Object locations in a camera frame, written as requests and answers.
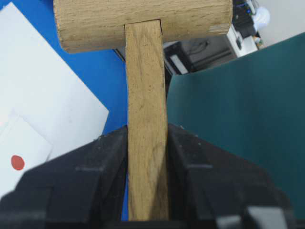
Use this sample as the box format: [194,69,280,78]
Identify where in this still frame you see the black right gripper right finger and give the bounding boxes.
[167,124,295,229]

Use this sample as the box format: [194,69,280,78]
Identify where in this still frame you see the white foam board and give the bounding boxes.
[0,3,109,159]

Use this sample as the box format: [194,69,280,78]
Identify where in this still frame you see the green backdrop curtain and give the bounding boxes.
[167,34,305,219]

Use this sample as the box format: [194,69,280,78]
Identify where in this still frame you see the blue table cloth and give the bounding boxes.
[14,0,131,221]

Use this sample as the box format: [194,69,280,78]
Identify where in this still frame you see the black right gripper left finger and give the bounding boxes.
[0,126,127,229]

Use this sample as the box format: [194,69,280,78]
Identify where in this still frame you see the wooden mallet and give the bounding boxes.
[53,0,233,221]

